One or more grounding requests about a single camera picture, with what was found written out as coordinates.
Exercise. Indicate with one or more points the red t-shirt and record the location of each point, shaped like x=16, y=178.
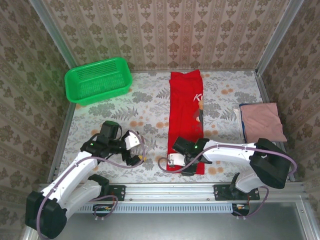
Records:
x=183, y=112

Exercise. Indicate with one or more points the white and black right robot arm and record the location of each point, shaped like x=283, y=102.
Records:
x=225, y=153

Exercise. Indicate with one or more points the floral table cloth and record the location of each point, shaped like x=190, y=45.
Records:
x=150, y=105

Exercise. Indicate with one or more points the green plastic basket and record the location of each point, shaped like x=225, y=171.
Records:
x=95, y=82

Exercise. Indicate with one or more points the grey metal panel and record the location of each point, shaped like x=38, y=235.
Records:
x=162, y=227

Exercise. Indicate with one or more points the blue folded t-shirt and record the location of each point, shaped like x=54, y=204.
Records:
x=243, y=122

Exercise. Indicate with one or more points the black wiring connector box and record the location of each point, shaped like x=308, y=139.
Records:
x=241, y=208

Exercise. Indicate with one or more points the pink folded t-shirt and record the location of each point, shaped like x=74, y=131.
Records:
x=262, y=122

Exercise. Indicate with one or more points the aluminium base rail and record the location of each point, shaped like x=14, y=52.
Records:
x=170, y=191

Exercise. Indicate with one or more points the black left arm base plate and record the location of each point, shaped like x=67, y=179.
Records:
x=118, y=192

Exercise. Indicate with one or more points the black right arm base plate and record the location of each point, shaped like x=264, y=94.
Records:
x=221, y=192

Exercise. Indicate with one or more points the aluminium frame post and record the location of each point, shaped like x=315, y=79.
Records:
x=53, y=32
x=278, y=35

